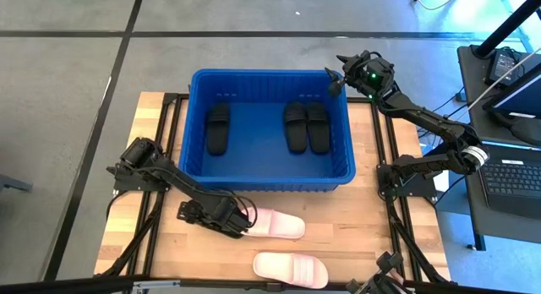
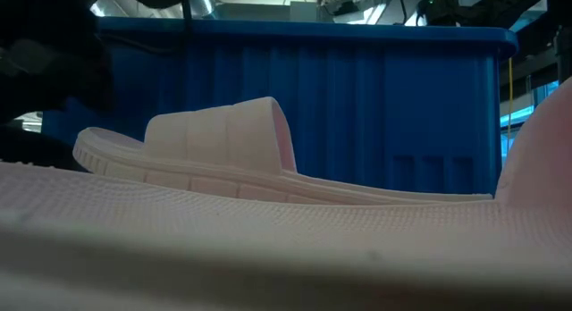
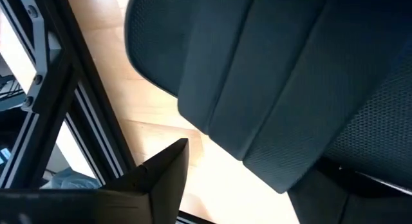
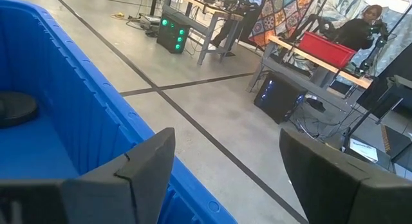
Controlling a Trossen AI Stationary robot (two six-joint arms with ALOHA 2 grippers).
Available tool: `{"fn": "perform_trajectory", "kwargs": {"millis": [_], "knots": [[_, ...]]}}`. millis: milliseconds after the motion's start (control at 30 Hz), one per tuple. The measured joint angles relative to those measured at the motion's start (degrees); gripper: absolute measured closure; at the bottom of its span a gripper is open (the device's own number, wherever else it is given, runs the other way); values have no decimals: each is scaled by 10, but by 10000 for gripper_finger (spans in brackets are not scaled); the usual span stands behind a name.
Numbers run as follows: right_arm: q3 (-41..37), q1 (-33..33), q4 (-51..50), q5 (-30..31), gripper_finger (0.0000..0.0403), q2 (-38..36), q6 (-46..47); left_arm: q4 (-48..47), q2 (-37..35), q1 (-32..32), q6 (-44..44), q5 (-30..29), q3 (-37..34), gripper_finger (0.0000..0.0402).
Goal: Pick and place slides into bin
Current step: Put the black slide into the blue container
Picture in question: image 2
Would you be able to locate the white foam slide sandal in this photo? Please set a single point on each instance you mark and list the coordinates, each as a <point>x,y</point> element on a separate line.
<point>214,141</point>
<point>268,248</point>

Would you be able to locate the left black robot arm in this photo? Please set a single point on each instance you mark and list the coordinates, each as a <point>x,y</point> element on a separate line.
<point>40,11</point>

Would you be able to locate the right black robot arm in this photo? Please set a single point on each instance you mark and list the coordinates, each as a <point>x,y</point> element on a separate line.
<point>487,7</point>

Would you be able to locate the large blue plastic bin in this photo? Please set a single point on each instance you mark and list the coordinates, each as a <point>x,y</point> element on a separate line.
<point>380,110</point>

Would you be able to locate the round silver ventilation duct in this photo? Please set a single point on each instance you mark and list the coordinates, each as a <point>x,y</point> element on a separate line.
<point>199,0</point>

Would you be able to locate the rectangular metal ceiling duct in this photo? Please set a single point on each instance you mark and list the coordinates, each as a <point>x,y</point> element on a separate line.
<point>371,11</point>

